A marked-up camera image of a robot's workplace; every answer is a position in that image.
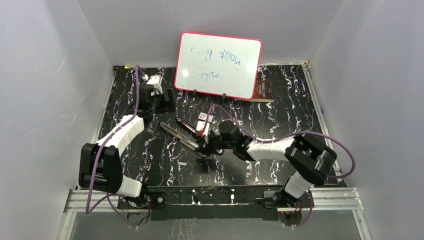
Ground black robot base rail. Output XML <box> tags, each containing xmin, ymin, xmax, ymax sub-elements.
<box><xmin>119</xmin><ymin>185</ymin><xmax>314</xmax><ymax>222</ymax></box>

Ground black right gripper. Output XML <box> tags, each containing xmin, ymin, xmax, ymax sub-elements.
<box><xmin>193</xmin><ymin>131</ymin><xmax>235</xmax><ymax>158</ymax></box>

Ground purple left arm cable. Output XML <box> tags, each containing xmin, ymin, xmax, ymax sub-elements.
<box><xmin>85</xmin><ymin>64</ymin><xmax>148</xmax><ymax>229</ymax></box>

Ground brown Three Days book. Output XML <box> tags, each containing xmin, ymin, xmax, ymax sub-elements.
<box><xmin>251</xmin><ymin>80</ymin><xmax>275</xmax><ymax>103</ymax></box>

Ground pink framed whiteboard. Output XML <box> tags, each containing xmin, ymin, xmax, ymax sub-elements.
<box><xmin>174</xmin><ymin>31</ymin><xmax>263</xmax><ymax>100</ymax></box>

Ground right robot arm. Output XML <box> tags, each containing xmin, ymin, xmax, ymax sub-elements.
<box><xmin>196</xmin><ymin>120</ymin><xmax>337</xmax><ymax>207</ymax></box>

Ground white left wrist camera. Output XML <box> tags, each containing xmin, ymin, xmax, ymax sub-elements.
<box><xmin>146</xmin><ymin>75</ymin><xmax>163</xmax><ymax>96</ymax></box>

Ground red white staple box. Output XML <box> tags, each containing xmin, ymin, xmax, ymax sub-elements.
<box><xmin>198</xmin><ymin>112</ymin><xmax>214</xmax><ymax>123</ymax></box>

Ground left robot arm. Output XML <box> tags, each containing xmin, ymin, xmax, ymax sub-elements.
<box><xmin>78</xmin><ymin>84</ymin><xmax>176</xmax><ymax>208</ymax></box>

